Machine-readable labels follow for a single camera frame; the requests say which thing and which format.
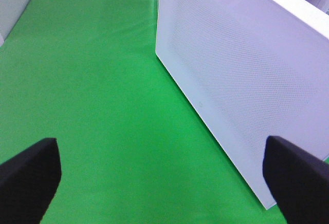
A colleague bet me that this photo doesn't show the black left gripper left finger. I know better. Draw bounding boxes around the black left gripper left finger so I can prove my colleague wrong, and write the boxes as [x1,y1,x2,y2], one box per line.
[1,138,62,223]

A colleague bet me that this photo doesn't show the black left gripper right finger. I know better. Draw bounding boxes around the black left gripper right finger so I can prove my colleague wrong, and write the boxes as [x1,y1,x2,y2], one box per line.
[262,136,328,223]

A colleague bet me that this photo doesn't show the green table cloth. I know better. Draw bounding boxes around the green table cloth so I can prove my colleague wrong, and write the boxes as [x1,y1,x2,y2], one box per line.
[1,0,285,223]

